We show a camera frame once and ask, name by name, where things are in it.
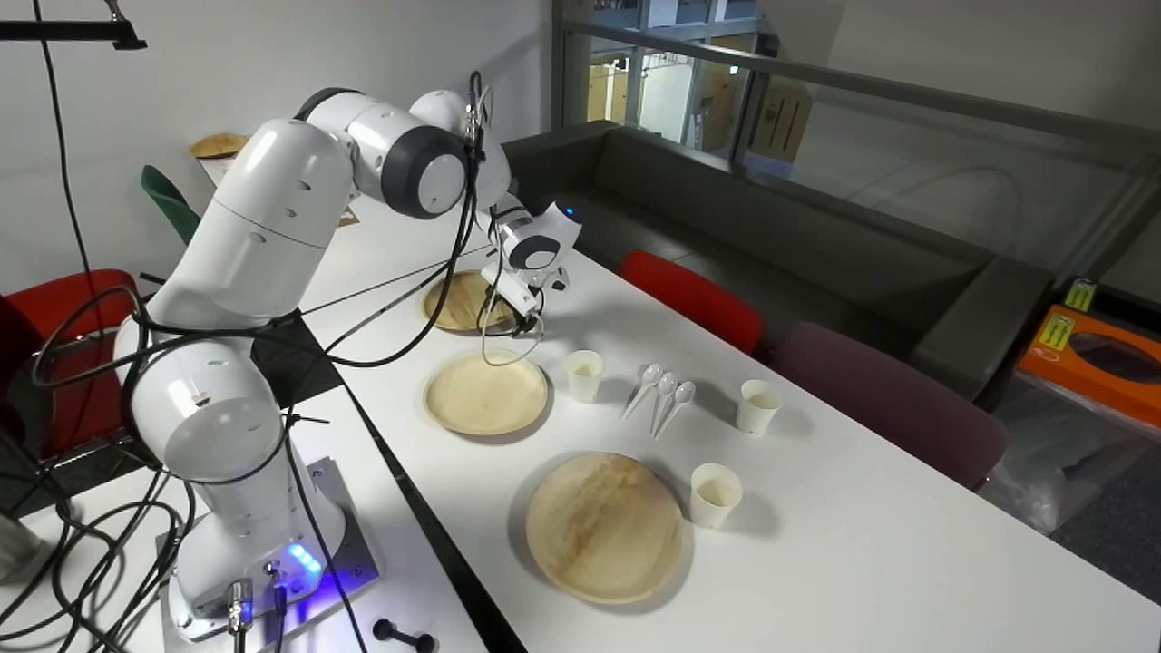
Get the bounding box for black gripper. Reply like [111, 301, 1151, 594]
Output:
[504, 273, 554, 341]

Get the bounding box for medium pale wooden plate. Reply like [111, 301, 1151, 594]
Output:
[424, 351, 554, 446]

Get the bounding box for large wooden plate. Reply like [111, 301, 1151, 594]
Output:
[519, 451, 698, 609]

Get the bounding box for small white paper cup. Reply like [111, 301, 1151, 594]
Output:
[562, 347, 609, 406]
[685, 462, 742, 533]
[731, 378, 787, 438]

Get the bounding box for white plastic spoon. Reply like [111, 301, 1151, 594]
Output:
[619, 360, 666, 419]
[655, 378, 702, 434]
[647, 371, 685, 428]

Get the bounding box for red upholstered chair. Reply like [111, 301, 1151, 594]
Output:
[612, 247, 768, 354]

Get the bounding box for dark grey sofa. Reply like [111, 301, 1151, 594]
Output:
[499, 118, 1056, 404]

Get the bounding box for yellow sign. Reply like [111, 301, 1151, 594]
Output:
[740, 75, 816, 167]

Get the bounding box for small black dumbbell-shaped tool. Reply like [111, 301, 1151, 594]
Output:
[369, 613, 434, 653]

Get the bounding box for stacked wooden plates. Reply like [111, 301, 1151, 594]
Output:
[187, 129, 254, 163]

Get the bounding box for maroon upholstered chair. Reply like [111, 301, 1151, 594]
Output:
[764, 319, 1007, 493]

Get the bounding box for green chair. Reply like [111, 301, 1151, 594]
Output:
[139, 163, 202, 247]

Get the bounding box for grey metal railing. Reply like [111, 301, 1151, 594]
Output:
[551, 13, 1161, 178]

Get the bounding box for black overhead bar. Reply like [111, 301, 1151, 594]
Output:
[0, 13, 153, 55]

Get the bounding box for orange box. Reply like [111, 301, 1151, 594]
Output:
[1011, 301, 1161, 434]

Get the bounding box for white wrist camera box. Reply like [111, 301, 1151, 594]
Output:
[479, 261, 526, 319]

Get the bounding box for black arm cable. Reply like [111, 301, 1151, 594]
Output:
[29, 69, 551, 392]

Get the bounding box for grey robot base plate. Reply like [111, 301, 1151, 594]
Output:
[158, 453, 383, 644]

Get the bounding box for thin black hanging cable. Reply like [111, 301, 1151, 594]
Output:
[29, 0, 98, 277]

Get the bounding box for black floor cable bundle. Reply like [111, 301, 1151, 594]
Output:
[0, 468, 199, 653]

